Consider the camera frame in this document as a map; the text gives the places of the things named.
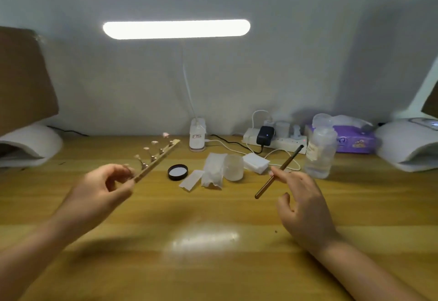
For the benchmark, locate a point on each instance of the person's left hand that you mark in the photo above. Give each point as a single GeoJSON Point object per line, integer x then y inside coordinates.
{"type": "Point", "coordinates": [87, 198]}

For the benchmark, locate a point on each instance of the person's right hand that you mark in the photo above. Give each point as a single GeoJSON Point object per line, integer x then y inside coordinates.
{"type": "Point", "coordinates": [308, 215]}

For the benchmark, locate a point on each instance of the person's left thumb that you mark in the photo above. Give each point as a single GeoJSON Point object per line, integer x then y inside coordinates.
{"type": "Point", "coordinates": [124, 189]}

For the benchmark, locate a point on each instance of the person's right thumb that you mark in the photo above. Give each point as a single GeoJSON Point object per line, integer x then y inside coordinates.
{"type": "Point", "coordinates": [284, 206]}

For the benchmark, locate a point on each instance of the gold nail brush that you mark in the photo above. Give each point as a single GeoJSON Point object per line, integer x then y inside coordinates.
{"type": "Point", "coordinates": [279, 170]}

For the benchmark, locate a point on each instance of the gold nail tip display strip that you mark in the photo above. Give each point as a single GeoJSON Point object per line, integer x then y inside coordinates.
{"type": "Point", "coordinates": [158, 159]}

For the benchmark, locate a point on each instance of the person's right forearm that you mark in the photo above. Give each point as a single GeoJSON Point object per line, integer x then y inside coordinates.
{"type": "Point", "coordinates": [362, 273]}

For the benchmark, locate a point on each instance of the person's left forearm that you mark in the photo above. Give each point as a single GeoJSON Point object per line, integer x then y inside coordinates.
{"type": "Point", "coordinates": [32, 256]}

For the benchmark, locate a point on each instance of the stack of white cotton pads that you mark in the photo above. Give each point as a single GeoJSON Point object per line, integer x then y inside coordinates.
{"type": "Point", "coordinates": [256, 163]}

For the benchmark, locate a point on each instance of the black jar lid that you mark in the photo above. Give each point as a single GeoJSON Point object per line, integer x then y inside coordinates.
{"type": "Point", "coordinates": [178, 172]}

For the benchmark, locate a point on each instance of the frosted glass jar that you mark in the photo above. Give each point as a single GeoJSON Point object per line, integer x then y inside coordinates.
{"type": "Point", "coordinates": [234, 168]}

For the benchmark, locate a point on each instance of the white power strip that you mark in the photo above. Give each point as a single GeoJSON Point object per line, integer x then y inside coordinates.
{"type": "Point", "coordinates": [284, 143]}

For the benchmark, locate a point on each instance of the clear plastic bottle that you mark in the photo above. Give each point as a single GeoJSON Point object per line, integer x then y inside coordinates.
{"type": "Point", "coordinates": [321, 151]}

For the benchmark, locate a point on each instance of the flat white wipe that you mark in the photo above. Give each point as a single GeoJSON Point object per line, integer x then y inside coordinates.
{"type": "Point", "coordinates": [191, 180]}

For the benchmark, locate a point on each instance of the black power adapter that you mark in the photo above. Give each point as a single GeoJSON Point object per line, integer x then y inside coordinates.
{"type": "Point", "coordinates": [265, 135]}

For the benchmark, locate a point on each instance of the small white plug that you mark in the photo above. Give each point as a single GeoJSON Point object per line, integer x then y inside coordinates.
{"type": "Point", "coordinates": [296, 131]}

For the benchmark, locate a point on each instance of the white square plug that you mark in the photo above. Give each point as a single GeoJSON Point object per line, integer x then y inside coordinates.
{"type": "Point", "coordinates": [282, 128]}

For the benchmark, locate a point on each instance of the crumpled white tissue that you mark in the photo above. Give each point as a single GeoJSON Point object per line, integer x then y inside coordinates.
{"type": "Point", "coordinates": [214, 170]}

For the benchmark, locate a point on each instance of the white charger plug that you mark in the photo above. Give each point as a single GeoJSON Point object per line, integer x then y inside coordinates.
{"type": "Point", "coordinates": [268, 122]}

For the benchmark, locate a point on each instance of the white lamp base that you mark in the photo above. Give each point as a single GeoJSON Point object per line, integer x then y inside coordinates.
{"type": "Point", "coordinates": [197, 134]}

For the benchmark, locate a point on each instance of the purple tissue box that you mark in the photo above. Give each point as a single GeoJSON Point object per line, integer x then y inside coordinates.
{"type": "Point", "coordinates": [356, 139]}

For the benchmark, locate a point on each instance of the white nail curing lamp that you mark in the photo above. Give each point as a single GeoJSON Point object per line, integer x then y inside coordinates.
{"type": "Point", "coordinates": [407, 145]}
{"type": "Point", "coordinates": [29, 145]}

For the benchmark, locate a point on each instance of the white lamp neck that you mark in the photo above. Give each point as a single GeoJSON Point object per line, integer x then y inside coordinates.
{"type": "Point", "coordinates": [187, 78]}

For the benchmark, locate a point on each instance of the brown cardboard sheet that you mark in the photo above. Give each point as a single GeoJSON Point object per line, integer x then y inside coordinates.
{"type": "Point", "coordinates": [24, 81]}

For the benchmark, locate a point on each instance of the white led lamp bar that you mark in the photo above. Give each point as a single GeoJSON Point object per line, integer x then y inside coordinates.
{"type": "Point", "coordinates": [176, 29]}

